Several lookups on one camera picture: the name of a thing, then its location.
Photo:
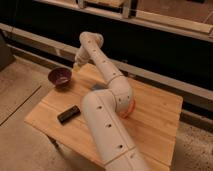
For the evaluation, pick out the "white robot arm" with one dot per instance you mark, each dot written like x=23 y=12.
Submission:
x=100 y=108

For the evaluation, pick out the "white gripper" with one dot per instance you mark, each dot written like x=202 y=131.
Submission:
x=81 y=58

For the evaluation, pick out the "wooden table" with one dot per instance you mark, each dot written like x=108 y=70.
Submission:
x=153 y=124

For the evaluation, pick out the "dark purple ceramic bowl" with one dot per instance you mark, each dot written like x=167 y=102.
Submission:
x=60 y=76

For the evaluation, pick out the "black rectangular block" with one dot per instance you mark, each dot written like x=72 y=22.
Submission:
x=68 y=114

